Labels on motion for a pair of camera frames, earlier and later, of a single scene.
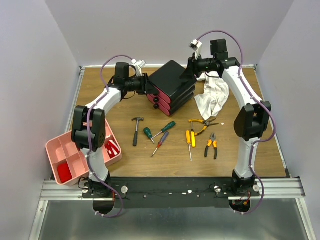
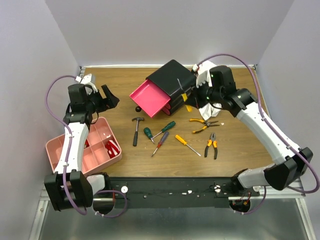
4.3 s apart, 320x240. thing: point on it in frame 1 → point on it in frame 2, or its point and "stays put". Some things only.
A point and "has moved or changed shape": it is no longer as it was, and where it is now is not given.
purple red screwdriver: [163, 139] stays put
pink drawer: [161, 102] → [166, 109]
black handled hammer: [135, 139] stays put
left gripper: [146, 86] → [110, 101]
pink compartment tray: [70, 164] stays put
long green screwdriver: [172, 124] stays put
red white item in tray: [112, 148] stays put
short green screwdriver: [147, 132] stays put
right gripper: [191, 66] → [198, 91]
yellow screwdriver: [189, 141] has moved or changed shape
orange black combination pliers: [212, 140] stays put
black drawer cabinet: [168, 77] stays put
